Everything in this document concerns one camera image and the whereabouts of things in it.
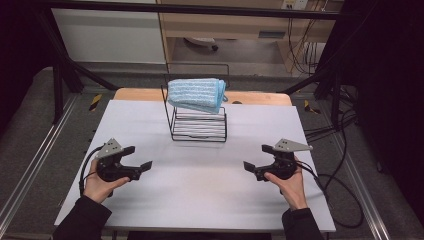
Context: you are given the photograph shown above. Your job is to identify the blue striped towel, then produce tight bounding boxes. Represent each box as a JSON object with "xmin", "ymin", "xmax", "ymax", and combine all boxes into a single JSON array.
[{"xmin": 166, "ymin": 77, "xmax": 230, "ymax": 115}]

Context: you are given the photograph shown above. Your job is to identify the white cabinet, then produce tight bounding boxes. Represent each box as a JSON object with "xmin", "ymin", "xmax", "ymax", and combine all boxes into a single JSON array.
[{"xmin": 50, "ymin": 8, "xmax": 167, "ymax": 65}]

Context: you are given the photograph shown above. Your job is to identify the person's left hand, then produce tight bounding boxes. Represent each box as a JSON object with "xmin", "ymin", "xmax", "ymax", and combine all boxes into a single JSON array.
[{"xmin": 83, "ymin": 159, "xmax": 131, "ymax": 205}]

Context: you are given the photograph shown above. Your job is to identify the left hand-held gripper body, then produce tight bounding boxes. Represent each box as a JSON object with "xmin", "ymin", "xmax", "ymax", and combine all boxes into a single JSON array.
[{"xmin": 95, "ymin": 138, "xmax": 142, "ymax": 183}]

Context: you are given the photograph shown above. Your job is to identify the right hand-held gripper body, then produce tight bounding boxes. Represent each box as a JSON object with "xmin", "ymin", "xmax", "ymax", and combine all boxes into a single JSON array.
[{"xmin": 254, "ymin": 138, "xmax": 314, "ymax": 183}]

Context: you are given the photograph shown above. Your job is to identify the black metal frame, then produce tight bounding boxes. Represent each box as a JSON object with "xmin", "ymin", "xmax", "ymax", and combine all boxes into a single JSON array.
[{"xmin": 31, "ymin": 0, "xmax": 354, "ymax": 125}]

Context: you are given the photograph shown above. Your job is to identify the white foam board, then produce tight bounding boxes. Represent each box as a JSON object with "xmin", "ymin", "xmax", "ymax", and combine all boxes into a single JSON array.
[{"xmin": 54, "ymin": 99, "xmax": 337, "ymax": 233}]

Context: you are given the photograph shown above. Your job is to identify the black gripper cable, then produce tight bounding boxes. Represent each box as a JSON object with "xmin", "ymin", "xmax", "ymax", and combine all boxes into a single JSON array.
[
  {"xmin": 294, "ymin": 159, "xmax": 365, "ymax": 230},
  {"xmin": 78, "ymin": 145, "xmax": 105, "ymax": 198}
]

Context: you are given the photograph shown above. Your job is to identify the black wire rack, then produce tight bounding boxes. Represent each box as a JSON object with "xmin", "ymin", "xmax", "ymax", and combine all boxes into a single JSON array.
[{"xmin": 160, "ymin": 62, "xmax": 231, "ymax": 143}]

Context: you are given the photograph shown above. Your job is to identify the white power strip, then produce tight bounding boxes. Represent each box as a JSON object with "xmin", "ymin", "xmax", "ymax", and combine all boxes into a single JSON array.
[{"xmin": 281, "ymin": 0, "xmax": 309, "ymax": 11}]

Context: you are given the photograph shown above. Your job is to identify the yellow black hazard tape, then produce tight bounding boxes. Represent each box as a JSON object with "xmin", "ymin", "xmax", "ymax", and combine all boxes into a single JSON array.
[
  {"xmin": 88, "ymin": 93, "xmax": 103, "ymax": 112},
  {"xmin": 303, "ymin": 99, "xmax": 321, "ymax": 115}
]

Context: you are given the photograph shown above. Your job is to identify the wooden table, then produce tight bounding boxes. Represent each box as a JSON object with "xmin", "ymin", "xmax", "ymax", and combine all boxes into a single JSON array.
[{"xmin": 113, "ymin": 87, "xmax": 293, "ymax": 107}]

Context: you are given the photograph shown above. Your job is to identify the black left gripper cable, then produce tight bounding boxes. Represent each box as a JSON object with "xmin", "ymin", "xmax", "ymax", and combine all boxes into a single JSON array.
[{"xmin": 78, "ymin": 145, "xmax": 105, "ymax": 198}]

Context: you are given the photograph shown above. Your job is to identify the hanging yellow and black cables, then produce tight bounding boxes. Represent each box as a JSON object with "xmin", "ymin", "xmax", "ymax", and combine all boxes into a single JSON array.
[{"xmin": 287, "ymin": 9, "xmax": 323, "ymax": 75}]

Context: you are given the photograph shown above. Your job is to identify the bundle of black floor cables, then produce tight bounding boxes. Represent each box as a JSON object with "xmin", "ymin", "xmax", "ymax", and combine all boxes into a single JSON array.
[{"xmin": 303, "ymin": 84, "xmax": 358, "ymax": 143}]

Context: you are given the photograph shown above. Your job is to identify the white device with black wheel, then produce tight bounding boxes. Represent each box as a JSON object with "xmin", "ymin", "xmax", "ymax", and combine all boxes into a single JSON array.
[{"xmin": 183, "ymin": 36, "xmax": 220, "ymax": 52}]

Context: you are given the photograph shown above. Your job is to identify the aluminium floor rail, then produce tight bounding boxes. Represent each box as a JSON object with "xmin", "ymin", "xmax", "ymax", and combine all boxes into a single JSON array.
[
  {"xmin": 0, "ymin": 94, "xmax": 80, "ymax": 228},
  {"xmin": 332, "ymin": 132, "xmax": 392, "ymax": 240}
]

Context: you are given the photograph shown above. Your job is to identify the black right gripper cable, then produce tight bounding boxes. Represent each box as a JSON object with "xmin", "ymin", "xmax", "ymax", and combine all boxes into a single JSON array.
[{"xmin": 294, "ymin": 159, "xmax": 365, "ymax": 230}]

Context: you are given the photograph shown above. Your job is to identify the person's right hand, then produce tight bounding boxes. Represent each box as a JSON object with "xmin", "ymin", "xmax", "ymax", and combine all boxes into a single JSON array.
[{"xmin": 264, "ymin": 165, "xmax": 310, "ymax": 212}]

